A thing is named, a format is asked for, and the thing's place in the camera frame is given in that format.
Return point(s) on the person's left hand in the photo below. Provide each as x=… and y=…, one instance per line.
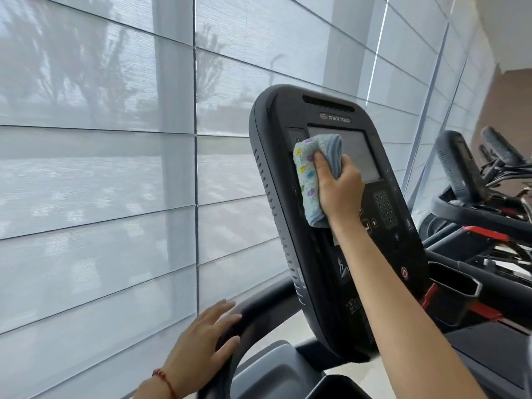
x=195, y=349

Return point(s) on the person's left thumb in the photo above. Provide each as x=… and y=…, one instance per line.
x=228, y=348

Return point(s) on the light blue printed cloth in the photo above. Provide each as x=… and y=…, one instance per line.
x=309, y=178

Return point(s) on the grey treadmill motor shroud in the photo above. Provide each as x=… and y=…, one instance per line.
x=274, y=367

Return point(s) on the black neighbouring treadmill console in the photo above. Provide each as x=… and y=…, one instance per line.
x=457, y=166

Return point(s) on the person's right hand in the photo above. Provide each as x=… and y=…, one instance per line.
x=343, y=191

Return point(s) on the person's left middle finger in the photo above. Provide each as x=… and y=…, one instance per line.
x=218, y=309

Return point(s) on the narrow grey window blind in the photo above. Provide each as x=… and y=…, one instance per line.
x=457, y=91
x=399, y=78

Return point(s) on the person's right thumb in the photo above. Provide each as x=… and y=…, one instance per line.
x=322, y=164

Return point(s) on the person's right forearm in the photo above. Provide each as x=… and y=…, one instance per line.
x=399, y=303

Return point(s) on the wide grey window blind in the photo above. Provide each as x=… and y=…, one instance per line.
x=232, y=162
x=91, y=162

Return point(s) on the person's left forearm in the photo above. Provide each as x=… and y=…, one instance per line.
x=153, y=389

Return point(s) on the black treadmill cup holder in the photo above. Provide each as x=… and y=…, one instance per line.
x=451, y=292

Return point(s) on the black distant treadmill console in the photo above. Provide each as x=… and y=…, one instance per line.
x=501, y=145

